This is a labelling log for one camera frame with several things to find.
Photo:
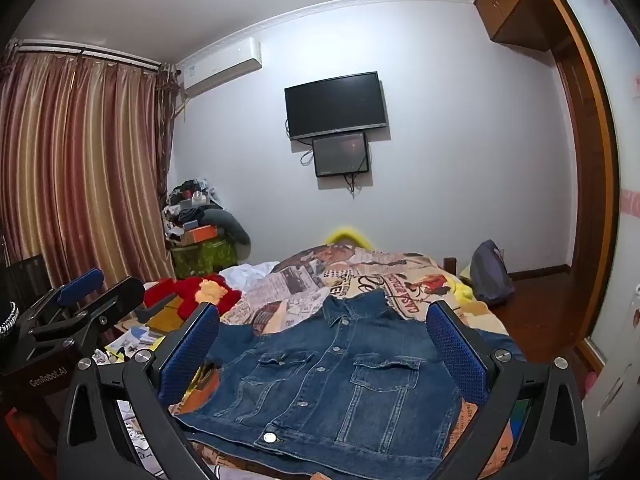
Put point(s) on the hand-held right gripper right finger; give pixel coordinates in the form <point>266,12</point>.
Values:
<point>455,355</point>

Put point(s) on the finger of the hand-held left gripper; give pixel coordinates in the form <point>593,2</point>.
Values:
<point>82,285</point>
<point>122,297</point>

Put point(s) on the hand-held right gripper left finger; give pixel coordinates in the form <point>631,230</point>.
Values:
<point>190,352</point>

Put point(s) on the blue denim jeans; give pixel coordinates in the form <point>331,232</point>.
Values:
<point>325,385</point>

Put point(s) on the person's left forearm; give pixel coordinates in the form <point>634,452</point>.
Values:
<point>22,435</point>

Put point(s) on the grey box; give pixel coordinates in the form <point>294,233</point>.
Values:
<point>150,314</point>

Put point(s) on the cardboard box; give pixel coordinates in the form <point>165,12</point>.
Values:
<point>167,317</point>

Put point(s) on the scattered papers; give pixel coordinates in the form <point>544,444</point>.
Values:
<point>132,342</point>

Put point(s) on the dark slatted rack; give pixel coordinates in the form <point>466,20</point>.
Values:
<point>25,280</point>

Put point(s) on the red plush toy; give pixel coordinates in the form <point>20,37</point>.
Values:
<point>195,292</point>

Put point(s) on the grey backpack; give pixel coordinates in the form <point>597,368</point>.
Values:
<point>492,275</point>

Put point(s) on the green patterned box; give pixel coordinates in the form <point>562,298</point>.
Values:
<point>202,257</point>

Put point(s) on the white cloth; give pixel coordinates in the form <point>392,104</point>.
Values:
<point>247,275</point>

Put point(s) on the orange shoebox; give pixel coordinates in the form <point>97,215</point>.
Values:
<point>200,235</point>

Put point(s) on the pile of clutter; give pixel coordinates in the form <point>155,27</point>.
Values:
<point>187,202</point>

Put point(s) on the striped brown curtain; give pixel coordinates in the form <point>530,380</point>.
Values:
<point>75,160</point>

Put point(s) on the newspaper printed blanket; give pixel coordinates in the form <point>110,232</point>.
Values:
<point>310,280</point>

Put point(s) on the yellow fuzzy cushion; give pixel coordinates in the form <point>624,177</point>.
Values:
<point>347,236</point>

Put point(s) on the wooden door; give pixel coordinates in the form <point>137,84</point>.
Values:
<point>575,160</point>

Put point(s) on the white air conditioner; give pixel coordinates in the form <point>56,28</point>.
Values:
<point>220,67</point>

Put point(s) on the white curtain rail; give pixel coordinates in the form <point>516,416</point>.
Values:
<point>90,56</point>

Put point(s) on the small black wall monitor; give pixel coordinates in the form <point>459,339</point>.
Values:
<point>340,155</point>

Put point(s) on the black wall television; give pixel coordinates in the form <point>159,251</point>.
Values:
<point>335,107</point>

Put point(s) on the wooden wall cabinet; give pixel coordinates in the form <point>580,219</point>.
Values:
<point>515,5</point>

